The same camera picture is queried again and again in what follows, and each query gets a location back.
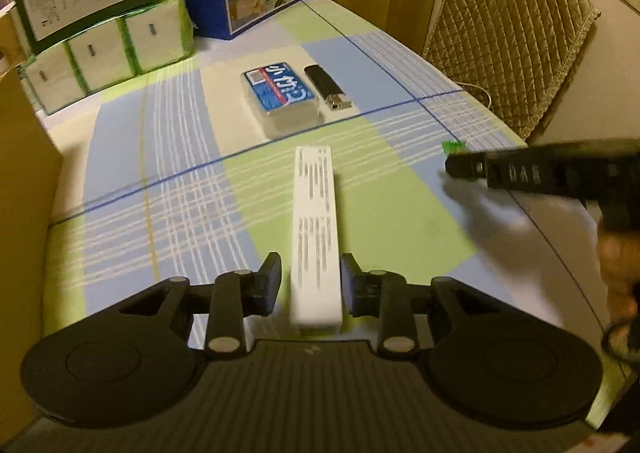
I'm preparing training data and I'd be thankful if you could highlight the quilted brown chair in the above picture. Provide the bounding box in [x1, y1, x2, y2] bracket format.
[423, 0, 601, 140]

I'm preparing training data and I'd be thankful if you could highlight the blue label tissue pack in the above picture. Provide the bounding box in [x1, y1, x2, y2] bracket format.
[240, 62, 321, 139]

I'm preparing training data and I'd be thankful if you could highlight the person's right hand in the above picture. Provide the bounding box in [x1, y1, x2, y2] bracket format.
[596, 225, 640, 323]

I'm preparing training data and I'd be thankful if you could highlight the white cable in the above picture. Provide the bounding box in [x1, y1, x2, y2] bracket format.
[451, 79, 494, 112]

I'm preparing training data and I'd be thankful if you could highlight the green white tissue pack bundle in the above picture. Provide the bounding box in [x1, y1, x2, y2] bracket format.
[17, 0, 194, 115]

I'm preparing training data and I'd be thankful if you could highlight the green candy wrapper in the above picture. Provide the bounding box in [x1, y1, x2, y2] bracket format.
[442, 140, 468, 156]

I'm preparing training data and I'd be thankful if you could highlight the checked blue green tablecloth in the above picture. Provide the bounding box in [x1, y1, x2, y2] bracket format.
[34, 0, 632, 431]

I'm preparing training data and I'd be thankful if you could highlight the long white medicine box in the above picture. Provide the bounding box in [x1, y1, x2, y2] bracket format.
[290, 146, 343, 329]

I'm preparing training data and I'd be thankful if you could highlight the black lighter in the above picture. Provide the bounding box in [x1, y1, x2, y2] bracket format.
[304, 65, 352, 110]

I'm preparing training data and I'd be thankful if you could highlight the open brown cardboard box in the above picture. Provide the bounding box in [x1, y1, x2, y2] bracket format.
[0, 68, 63, 443]

